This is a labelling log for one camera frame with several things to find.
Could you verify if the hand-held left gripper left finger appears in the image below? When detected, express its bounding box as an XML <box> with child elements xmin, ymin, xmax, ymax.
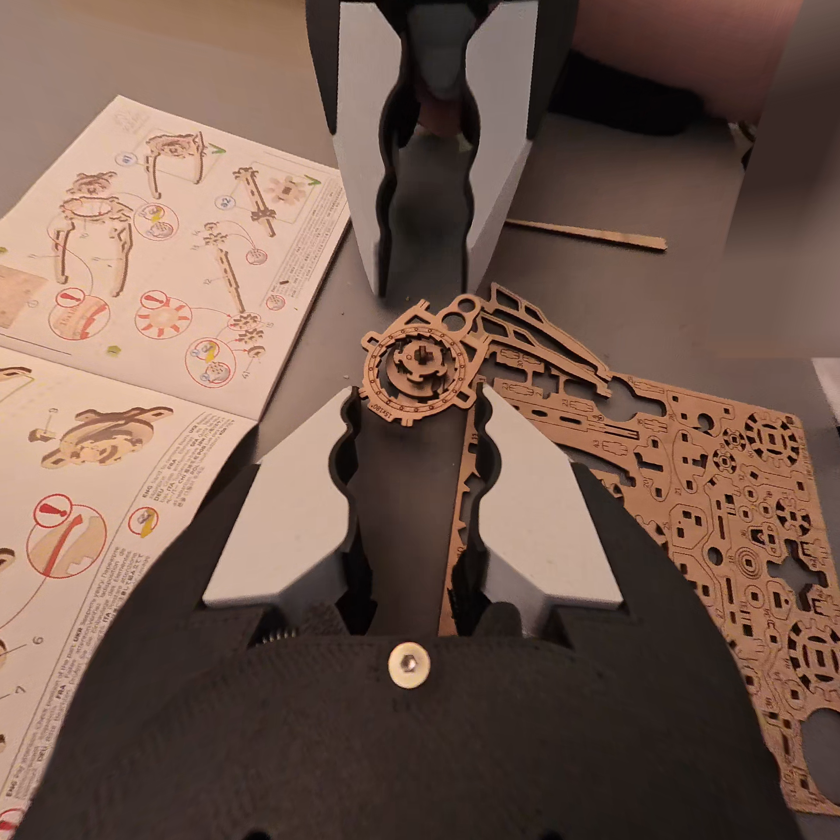
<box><xmin>202</xmin><ymin>386</ymin><xmax>362</xmax><ymax>616</ymax></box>

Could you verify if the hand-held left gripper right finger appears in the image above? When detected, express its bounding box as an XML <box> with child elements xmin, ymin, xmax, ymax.
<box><xmin>459</xmin><ymin>382</ymin><xmax>624</xmax><ymax>637</ymax></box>

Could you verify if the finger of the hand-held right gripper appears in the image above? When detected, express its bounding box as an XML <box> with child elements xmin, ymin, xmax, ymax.
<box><xmin>458</xmin><ymin>0</ymin><xmax>540</xmax><ymax>271</ymax></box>
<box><xmin>327</xmin><ymin>0</ymin><xmax>409</xmax><ymax>299</ymax></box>

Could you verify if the round wooden gear assembly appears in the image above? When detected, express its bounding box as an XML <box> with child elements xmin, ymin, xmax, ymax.
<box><xmin>360</xmin><ymin>294</ymin><xmax>492</xmax><ymax>429</ymax></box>

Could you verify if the laser-cut plywood parts sheet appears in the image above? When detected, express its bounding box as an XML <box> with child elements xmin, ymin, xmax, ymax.
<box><xmin>438</xmin><ymin>341</ymin><xmax>837</xmax><ymax>818</ymax></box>

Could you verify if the thin wooden stick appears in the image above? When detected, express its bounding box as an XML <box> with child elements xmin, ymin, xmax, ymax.
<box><xmin>504</xmin><ymin>218</ymin><xmax>668</xmax><ymax>252</ymax></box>

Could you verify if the paper instruction booklet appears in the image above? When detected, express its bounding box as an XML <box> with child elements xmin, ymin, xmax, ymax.
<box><xmin>0</xmin><ymin>95</ymin><xmax>353</xmax><ymax>809</ymax></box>

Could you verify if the wooden wing-shaped frame part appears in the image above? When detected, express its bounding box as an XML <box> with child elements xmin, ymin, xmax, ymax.
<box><xmin>472</xmin><ymin>282</ymin><xmax>615</xmax><ymax>401</ymax></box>

